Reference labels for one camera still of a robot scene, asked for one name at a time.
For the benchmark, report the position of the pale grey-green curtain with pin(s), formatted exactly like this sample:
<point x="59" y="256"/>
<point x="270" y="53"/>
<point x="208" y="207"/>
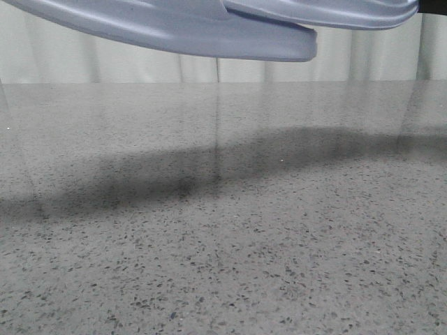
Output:
<point x="34" y="50"/>

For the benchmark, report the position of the light blue slipper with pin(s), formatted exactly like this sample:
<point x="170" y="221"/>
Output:
<point x="345" y="14"/>
<point x="199" y="28"/>

